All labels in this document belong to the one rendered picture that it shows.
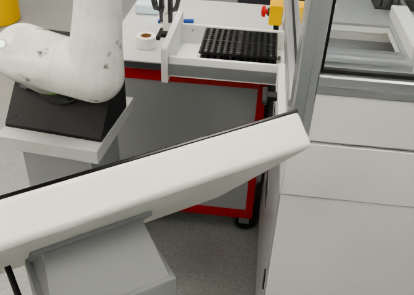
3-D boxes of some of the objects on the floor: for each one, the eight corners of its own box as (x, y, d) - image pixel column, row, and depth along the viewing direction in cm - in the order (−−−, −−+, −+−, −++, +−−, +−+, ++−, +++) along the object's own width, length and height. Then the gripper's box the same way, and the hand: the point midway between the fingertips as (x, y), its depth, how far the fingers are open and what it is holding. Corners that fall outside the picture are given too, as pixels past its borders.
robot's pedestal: (36, 319, 174) (-12, 137, 130) (73, 254, 198) (44, 82, 154) (119, 337, 169) (98, 154, 126) (146, 269, 193) (138, 96, 150)
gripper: (190, -50, 143) (189, 29, 157) (145, -53, 144) (148, 26, 158) (186, -43, 137) (185, 39, 151) (138, -46, 138) (142, 36, 152)
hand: (166, 21), depth 152 cm, fingers closed, pressing on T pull
